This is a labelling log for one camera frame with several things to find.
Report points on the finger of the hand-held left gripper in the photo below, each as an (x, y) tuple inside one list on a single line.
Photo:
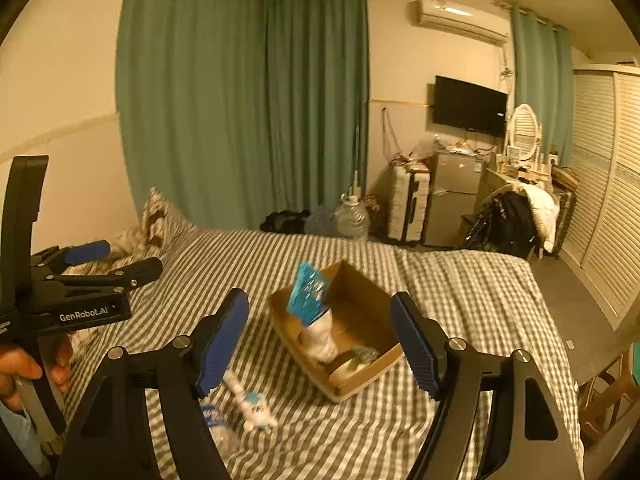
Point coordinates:
[(87, 252), (135, 270)]

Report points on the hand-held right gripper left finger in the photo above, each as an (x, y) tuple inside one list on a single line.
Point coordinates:
[(225, 340)]

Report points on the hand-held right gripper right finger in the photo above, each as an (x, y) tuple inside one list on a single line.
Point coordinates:
[(415, 350)]

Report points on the cardboard box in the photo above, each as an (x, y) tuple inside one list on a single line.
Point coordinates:
[(360, 300)]

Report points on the person's left forearm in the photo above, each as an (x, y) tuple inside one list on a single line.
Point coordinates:
[(15, 435)]

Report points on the person's left hand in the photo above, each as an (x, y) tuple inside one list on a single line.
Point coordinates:
[(22, 362)]

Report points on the green crumpled wrapper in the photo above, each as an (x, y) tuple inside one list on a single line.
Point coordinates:
[(365, 354)]

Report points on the striped pillow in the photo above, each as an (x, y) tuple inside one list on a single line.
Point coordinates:
[(165, 215)]

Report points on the tape roll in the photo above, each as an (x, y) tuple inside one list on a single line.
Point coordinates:
[(345, 369)]

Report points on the striped bed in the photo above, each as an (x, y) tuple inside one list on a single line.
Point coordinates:
[(450, 285)]

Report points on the white toy figure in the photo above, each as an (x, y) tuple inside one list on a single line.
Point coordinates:
[(255, 407)]

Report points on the blue foil packet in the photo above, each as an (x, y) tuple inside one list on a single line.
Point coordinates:
[(307, 295)]

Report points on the clear plastic bottle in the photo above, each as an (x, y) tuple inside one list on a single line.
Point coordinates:
[(222, 435)]

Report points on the white crumpled pouch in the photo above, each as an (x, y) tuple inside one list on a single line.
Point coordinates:
[(320, 337)]

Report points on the black floor bag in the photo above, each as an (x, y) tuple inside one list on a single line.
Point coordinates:
[(282, 221)]

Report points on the large water jug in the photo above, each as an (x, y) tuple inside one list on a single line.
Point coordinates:
[(351, 220)]

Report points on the white suitcase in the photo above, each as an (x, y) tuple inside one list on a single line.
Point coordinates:
[(407, 205)]

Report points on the clear plastic bag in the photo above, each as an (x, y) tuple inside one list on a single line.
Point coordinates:
[(320, 221)]

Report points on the silver small fridge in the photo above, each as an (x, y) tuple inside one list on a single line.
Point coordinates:
[(452, 200)]

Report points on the black backpack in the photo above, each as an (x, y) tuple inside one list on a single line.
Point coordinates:
[(510, 225)]

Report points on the wide teal curtain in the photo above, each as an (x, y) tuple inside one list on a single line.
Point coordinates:
[(190, 100)]

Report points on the dressing table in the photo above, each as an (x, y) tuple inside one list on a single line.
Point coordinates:
[(492, 180)]

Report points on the white jacket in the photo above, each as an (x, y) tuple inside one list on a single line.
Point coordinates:
[(545, 210)]

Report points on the dark suitcase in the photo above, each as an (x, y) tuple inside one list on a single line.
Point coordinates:
[(565, 220)]

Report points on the wooden chair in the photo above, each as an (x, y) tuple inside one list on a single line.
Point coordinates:
[(607, 400)]

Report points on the white pole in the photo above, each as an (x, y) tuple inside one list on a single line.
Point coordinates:
[(356, 155)]

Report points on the white oval mirror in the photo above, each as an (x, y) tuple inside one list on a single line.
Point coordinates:
[(524, 130)]

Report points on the teal corner curtain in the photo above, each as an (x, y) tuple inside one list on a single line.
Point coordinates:
[(315, 100)]

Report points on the white louvered wardrobe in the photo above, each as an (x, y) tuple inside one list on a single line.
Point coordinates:
[(605, 185)]

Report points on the narrow teal curtain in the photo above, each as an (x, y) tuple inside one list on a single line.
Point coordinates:
[(542, 85)]

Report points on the white air conditioner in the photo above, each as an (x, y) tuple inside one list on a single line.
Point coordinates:
[(460, 17)]

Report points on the black wall television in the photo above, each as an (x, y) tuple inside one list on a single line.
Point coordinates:
[(470, 107)]

